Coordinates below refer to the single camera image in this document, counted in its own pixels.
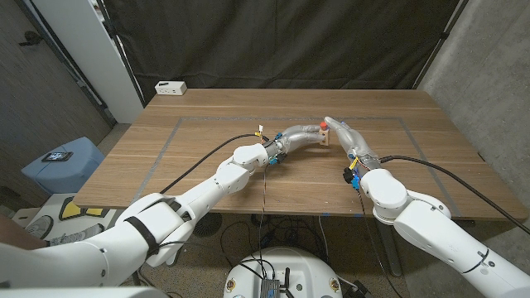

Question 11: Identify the grey sneaker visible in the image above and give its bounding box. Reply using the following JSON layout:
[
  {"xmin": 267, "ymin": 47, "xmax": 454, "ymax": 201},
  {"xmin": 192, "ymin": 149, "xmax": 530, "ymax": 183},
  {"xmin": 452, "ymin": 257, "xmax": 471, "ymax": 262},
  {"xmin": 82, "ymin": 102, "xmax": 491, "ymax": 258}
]
[{"xmin": 23, "ymin": 214, "xmax": 54, "ymax": 241}]

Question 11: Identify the black backdrop curtain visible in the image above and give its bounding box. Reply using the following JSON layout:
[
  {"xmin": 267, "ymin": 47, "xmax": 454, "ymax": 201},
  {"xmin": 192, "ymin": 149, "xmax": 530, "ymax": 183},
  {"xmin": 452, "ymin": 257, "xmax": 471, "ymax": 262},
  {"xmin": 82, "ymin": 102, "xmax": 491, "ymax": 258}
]
[{"xmin": 97, "ymin": 0, "xmax": 471, "ymax": 104}]

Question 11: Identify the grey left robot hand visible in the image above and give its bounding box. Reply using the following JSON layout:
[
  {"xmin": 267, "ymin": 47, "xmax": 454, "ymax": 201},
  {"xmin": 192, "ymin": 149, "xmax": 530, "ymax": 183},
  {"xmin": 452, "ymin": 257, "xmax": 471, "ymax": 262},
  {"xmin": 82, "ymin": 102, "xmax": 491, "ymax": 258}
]
[{"xmin": 266, "ymin": 123, "xmax": 325, "ymax": 163}]

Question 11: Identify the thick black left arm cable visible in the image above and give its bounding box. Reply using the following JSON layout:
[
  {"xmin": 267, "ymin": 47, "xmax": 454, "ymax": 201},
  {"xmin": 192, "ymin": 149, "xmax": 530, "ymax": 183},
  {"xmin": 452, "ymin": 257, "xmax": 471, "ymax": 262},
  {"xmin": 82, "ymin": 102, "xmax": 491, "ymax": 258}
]
[{"xmin": 159, "ymin": 132, "xmax": 269, "ymax": 195}]

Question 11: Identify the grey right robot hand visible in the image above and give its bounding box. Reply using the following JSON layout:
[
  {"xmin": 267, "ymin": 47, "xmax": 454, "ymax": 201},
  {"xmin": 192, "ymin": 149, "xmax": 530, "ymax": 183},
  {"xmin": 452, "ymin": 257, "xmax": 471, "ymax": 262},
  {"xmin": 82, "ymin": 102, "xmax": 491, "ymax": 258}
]
[{"xmin": 323, "ymin": 116, "xmax": 382, "ymax": 173}]

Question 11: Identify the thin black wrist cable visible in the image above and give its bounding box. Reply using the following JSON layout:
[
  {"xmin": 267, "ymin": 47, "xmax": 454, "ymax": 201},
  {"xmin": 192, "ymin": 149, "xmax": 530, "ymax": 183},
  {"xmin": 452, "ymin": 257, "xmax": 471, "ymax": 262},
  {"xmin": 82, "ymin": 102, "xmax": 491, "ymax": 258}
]
[
  {"xmin": 356, "ymin": 188, "xmax": 405, "ymax": 298},
  {"xmin": 239, "ymin": 164, "xmax": 270, "ymax": 281}
]

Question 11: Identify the black round floor fan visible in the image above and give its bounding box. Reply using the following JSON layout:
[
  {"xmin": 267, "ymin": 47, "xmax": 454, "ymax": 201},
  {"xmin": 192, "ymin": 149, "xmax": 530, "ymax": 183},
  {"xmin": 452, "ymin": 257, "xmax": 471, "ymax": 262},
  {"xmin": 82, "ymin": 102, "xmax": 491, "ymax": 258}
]
[{"xmin": 193, "ymin": 212, "xmax": 224, "ymax": 239}]

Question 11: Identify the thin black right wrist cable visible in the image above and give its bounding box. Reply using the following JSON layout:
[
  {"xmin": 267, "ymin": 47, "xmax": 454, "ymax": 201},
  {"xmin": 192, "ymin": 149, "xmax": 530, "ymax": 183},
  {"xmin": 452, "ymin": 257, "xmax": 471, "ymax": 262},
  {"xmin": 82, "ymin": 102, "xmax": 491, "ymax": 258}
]
[{"xmin": 356, "ymin": 188, "xmax": 405, "ymax": 298}]

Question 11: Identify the grey table leg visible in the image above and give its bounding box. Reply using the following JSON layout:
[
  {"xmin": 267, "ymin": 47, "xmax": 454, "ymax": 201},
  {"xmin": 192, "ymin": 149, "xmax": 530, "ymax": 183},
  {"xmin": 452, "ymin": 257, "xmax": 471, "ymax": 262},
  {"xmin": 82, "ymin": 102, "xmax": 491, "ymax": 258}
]
[{"xmin": 376, "ymin": 221, "xmax": 403, "ymax": 277}]

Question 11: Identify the white base with yellow mark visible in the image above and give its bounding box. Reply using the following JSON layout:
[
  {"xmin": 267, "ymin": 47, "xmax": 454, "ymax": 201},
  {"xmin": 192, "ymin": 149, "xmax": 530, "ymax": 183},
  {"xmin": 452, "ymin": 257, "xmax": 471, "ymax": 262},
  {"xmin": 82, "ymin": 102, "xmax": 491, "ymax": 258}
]
[{"xmin": 24, "ymin": 193, "xmax": 121, "ymax": 243}]

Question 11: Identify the black backdrop stand pole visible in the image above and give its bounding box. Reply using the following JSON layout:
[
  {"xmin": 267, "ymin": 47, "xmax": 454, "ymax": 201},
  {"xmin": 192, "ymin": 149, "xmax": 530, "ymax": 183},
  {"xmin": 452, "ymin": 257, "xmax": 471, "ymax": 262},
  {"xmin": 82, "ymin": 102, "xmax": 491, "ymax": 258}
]
[
  {"xmin": 412, "ymin": 0, "xmax": 471, "ymax": 90},
  {"xmin": 95, "ymin": 0, "xmax": 147, "ymax": 108}
]

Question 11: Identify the black phone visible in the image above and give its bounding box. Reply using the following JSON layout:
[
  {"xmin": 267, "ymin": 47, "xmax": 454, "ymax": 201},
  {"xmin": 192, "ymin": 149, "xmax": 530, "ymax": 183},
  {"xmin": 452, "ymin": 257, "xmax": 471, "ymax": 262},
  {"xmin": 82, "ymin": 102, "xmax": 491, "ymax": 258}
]
[{"xmin": 41, "ymin": 151, "xmax": 75, "ymax": 163}]

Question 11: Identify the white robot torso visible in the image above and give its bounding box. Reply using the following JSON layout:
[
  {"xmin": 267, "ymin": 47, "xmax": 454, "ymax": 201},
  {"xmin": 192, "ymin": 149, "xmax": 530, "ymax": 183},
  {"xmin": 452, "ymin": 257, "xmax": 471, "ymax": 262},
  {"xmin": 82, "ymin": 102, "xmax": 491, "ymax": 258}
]
[{"xmin": 223, "ymin": 247, "xmax": 344, "ymax": 298}]

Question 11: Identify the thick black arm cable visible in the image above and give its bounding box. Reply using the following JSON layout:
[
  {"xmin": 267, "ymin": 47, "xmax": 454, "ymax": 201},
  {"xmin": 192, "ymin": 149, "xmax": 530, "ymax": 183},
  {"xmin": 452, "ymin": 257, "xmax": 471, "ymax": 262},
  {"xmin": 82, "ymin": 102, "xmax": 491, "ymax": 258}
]
[
  {"xmin": 378, "ymin": 155, "xmax": 530, "ymax": 236},
  {"xmin": 159, "ymin": 132, "xmax": 269, "ymax": 195}
]

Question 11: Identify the black floor cable bundle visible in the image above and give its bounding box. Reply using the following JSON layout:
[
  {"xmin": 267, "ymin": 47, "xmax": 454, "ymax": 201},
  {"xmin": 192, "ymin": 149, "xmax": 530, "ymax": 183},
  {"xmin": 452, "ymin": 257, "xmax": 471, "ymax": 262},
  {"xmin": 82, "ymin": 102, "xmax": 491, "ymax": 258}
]
[{"xmin": 219, "ymin": 214, "xmax": 328, "ymax": 270}]

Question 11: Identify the black door handle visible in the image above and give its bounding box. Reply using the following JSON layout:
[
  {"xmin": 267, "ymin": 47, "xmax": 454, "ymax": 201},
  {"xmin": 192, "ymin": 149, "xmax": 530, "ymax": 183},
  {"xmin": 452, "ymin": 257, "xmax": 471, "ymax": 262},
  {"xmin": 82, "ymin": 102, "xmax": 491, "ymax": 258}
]
[{"xmin": 17, "ymin": 30, "xmax": 44, "ymax": 47}]

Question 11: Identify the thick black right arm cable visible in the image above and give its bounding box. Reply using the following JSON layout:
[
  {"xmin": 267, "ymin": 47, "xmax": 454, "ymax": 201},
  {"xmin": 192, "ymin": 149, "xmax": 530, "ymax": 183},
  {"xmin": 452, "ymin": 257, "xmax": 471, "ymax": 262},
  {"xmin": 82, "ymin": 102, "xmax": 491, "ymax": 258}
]
[{"xmin": 378, "ymin": 155, "xmax": 530, "ymax": 236}]

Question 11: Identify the thin black left wrist cable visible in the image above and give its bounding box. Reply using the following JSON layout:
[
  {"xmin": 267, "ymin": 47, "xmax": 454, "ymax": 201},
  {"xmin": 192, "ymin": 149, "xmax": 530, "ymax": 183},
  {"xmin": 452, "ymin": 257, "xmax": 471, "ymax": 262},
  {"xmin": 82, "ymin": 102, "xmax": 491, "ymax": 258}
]
[{"xmin": 239, "ymin": 164, "xmax": 270, "ymax": 281}]

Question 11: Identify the small grey finned box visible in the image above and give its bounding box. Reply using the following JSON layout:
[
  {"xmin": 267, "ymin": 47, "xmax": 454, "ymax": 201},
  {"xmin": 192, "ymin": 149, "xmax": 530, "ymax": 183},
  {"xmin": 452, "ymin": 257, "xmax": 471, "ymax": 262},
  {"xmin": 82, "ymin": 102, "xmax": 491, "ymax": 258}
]
[{"xmin": 259, "ymin": 277, "xmax": 282, "ymax": 298}]

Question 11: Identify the white power strip box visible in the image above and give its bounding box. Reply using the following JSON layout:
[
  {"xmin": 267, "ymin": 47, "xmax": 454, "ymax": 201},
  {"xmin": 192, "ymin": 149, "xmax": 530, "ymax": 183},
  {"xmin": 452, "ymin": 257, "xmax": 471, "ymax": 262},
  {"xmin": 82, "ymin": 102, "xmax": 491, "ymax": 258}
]
[{"xmin": 154, "ymin": 80, "xmax": 188, "ymax": 97}]

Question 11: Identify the blue stool with phone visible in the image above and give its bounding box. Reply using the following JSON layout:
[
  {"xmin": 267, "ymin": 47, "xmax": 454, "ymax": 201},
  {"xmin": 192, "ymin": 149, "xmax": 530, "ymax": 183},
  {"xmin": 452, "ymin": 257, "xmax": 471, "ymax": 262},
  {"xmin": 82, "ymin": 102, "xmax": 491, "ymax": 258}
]
[{"xmin": 21, "ymin": 137, "xmax": 105, "ymax": 195}]

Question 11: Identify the white wall panel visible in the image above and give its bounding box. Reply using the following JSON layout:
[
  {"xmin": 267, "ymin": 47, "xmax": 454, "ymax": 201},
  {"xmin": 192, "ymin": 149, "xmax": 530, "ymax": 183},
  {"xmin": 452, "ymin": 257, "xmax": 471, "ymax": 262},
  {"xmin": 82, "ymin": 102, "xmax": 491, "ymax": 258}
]
[{"xmin": 31, "ymin": 0, "xmax": 144, "ymax": 124}]

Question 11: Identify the person's bare leg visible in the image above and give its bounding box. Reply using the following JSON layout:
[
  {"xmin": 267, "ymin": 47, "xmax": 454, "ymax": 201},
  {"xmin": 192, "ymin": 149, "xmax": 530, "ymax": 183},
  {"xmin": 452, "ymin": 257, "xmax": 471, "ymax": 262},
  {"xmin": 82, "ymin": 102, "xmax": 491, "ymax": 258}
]
[{"xmin": 0, "ymin": 215, "xmax": 46, "ymax": 249}]

